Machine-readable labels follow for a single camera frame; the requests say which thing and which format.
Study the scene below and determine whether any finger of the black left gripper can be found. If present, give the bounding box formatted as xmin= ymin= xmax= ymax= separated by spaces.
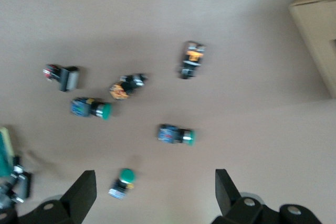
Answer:
xmin=0 ymin=155 xmax=33 ymax=209

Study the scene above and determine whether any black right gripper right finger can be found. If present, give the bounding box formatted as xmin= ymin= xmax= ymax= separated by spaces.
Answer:
xmin=211 ymin=168 xmax=327 ymax=224

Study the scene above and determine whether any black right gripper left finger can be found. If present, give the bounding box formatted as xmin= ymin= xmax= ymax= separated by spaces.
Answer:
xmin=0 ymin=170 xmax=97 ymax=224

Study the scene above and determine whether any green load switch white lever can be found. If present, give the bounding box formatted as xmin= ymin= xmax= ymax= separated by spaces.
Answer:
xmin=0 ymin=126 xmax=15 ymax=178

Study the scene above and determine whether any green push button blue block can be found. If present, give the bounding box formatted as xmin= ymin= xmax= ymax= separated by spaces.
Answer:
xmin=157 ymin=123 xmax=196 ymax=147
xmin=70 ymin=97 xmax=113 ymax=121
xmin=108 ymin=168 xmax=137 ymax=200

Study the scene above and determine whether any brown cardboard box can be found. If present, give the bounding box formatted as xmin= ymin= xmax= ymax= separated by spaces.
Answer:
xmin=288 ymin=0 xmax=336 ymax=102

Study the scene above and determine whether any brown paper table cover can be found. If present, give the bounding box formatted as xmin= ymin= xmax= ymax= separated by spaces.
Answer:
xmin=0 ymin=0 xmax=336 ymax=224

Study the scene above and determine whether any black switch red tip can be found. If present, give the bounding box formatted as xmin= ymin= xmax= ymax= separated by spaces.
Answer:
xmin=43 ymin=63 xmax=80 ymax=93

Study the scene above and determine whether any black switch orange contact block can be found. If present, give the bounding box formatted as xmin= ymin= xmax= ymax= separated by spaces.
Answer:
xmin=109 ymin=73 xmax=148 ymax=101
xmin=178 ymin=40 xmax=206 ymax=80

